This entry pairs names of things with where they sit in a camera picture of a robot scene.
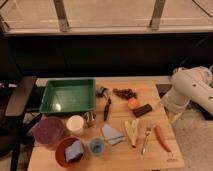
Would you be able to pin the peeled yellow banana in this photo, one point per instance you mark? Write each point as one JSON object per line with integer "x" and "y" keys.
{"x": 131, "y": 129}

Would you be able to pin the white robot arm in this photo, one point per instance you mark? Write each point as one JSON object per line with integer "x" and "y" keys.
{"x": 190, "y": 85}

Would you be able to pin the dark red grapes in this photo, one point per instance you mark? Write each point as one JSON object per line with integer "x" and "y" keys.
{"x": 125, "y": 93}

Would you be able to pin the green plastic tray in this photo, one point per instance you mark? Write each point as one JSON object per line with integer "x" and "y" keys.
{"x": 69, "y": 96}

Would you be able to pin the orange fruit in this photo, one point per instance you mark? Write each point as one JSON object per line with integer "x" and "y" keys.
{"x": 133, "y": 103}

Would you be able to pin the small metal cup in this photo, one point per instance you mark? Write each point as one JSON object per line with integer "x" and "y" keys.
{"x": 89, "y": 118}

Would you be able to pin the white cup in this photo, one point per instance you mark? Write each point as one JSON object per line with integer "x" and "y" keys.
{"x": 75, "y": 124}

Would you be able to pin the light blue cloth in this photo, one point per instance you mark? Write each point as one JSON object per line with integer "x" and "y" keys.
{"x": 112, "y": 135}

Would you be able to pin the wooden cutting board table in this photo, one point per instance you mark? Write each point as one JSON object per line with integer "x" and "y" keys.
{"x": 147, "y": 155}

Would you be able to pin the small blue cup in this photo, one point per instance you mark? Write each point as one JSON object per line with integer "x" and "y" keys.
{"x": 96, "y": 146}

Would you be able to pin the silver fork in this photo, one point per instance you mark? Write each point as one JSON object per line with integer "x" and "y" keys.
{"x": 147, "y": 133}

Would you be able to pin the orange carrot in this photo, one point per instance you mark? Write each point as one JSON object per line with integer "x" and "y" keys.
{"x": 161, "y": 139}

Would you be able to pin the blue sponge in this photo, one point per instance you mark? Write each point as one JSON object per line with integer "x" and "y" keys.
{"x": 74, "y": 151}

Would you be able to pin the black chair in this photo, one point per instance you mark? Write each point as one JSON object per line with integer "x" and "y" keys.
{"x": 13, "y": 131}

